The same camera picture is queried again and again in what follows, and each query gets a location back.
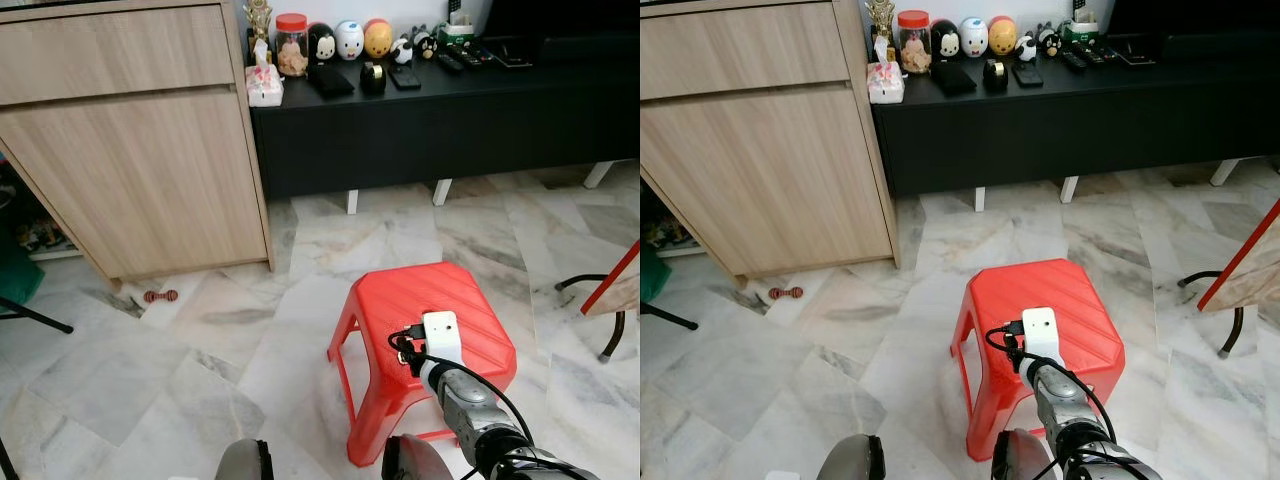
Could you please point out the black metal furniture leg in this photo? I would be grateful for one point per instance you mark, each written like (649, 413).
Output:
(35, 317)
(668, 317)

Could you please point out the red lidded glass jar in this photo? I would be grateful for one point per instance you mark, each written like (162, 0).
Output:
(914, 47)
(291, 50)

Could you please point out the red edged wooden table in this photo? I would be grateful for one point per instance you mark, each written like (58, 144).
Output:
(1250, 265)
(620, 285)

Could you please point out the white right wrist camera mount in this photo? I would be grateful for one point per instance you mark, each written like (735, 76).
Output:
(443, 335)
(1041, 332)

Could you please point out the black phone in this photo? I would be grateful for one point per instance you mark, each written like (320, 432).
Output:
(405, 76)
(1027, 73)

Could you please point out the small red dumbbell toy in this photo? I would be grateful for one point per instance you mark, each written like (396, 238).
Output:
(160, 296)
(785, 293)

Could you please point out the white round figure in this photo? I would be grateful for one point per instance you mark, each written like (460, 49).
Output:
(349, 40)
(974, 37)

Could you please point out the black remote control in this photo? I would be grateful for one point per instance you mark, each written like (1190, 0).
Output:
(1098, 52)
(1074, 58)
(450, 61)
(472, 55)

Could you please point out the pink white tissue box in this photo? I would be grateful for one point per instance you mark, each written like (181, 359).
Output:
(886, 82)
(264, 85)

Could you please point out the red plastic stool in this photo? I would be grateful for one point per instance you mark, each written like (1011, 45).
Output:
(1080, 290)
(400, 295)

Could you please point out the black wallet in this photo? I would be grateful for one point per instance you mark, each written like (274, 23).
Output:
(330, 80)
(953, 78)

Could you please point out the green bag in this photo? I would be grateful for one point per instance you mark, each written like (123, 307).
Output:
(652, 275)
(18, 275)

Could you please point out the black television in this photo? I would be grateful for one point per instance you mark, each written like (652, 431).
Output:
(1190, 15)
(560, 18)

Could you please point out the light wooden cabinet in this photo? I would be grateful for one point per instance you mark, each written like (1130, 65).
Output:
(140, 170)
(770, 170)

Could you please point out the small panda figure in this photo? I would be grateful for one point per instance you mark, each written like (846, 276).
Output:
(402, 50)
(1026, 47)

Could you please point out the grey left robot leg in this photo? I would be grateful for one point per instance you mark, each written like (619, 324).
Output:
(243, 462)
(852, 460)

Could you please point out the gold trophy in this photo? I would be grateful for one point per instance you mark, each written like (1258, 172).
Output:
(259, 18)
(881, 16)

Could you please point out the orange round figure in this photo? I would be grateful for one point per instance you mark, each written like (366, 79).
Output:
(1002, 35)
(377, 38)

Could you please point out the black flat device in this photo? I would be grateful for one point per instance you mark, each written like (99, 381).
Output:
(510, 55)
(1135, 53)

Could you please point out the small black mouse figure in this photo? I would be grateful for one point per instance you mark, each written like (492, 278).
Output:
(1049, 39)
(425, 42)

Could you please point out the black tape dispenser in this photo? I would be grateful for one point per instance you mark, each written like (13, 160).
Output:
(373, 78)
(996, 75)

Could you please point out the green white box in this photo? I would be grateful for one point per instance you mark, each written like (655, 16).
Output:
(1081, 30)
(457, 33)

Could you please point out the black tv console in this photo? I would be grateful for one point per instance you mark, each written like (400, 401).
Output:
(1070, 125)
(440, 125)

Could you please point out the black curved chair base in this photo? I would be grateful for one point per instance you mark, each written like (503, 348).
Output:
(612, 340)
(1232, 335)

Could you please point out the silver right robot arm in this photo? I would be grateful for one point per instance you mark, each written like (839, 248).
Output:
(475, 410)
(1065, 410)

